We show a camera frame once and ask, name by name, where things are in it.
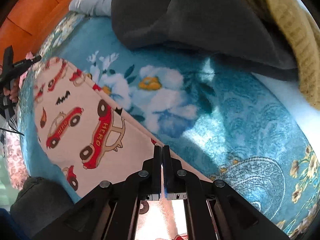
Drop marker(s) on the dark grey garment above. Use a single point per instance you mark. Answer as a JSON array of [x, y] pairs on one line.
[[190, 20]]

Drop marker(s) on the teal floral blanket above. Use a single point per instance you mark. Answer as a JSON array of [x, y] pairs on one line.
[[212, 120]]

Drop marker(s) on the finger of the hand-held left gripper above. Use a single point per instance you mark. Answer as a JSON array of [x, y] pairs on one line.
[[8, 55], [27, 62]]

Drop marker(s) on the person's dark grey clothing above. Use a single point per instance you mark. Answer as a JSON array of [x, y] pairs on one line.
[[40, 202]]

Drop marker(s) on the blue floral duvet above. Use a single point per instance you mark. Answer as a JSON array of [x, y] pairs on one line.
[[96, 1]]

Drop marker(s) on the car print pants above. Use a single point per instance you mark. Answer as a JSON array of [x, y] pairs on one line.
[[80, 130]]

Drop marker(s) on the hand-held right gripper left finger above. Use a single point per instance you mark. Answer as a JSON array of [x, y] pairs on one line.
[[156, 170]]

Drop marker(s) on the green knitted sweater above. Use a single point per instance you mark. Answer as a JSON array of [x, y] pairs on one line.
[[290, 35]]

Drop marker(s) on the person's left hand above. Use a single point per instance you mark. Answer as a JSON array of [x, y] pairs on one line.
[[13, 92]]

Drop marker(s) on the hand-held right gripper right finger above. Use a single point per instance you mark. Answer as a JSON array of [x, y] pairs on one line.
[[167, 170]]

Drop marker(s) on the wooden headboard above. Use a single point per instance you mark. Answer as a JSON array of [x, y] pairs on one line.
[[37, 12]]

